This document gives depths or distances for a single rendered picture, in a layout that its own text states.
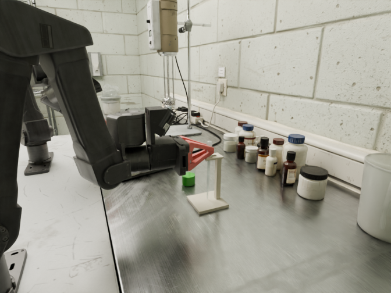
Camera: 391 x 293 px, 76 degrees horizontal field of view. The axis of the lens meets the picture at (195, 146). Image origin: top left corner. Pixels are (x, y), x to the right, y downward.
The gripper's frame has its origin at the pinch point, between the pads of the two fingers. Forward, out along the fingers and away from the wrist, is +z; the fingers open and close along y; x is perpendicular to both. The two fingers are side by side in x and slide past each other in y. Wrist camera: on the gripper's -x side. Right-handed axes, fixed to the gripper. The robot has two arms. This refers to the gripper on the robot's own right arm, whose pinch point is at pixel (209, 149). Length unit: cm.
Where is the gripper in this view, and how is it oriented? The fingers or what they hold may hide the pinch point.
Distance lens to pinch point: 59.1
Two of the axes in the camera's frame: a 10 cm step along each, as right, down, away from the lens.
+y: -3.9, -2.8, 8.8
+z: 9.2, -1.1, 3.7
